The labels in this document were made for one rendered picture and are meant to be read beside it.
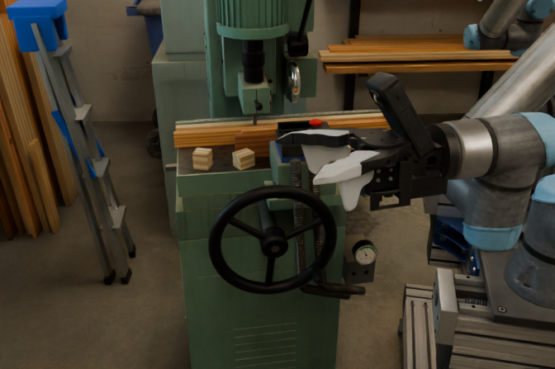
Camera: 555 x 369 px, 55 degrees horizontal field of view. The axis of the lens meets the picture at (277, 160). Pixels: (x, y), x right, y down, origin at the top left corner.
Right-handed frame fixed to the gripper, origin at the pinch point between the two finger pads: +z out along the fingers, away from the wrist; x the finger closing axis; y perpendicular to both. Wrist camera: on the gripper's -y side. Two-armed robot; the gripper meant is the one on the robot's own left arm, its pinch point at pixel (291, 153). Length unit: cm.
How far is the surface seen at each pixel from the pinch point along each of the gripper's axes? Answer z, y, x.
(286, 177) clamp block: -13, 24, 52
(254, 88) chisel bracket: -10, 7, 71
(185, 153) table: 8, 24, 75
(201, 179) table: 5, 27, 64
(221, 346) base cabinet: 3, 82, 71
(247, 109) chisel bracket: -8, 13, 72
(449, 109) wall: -201, 81, 286
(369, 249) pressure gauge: -36, 49, 56
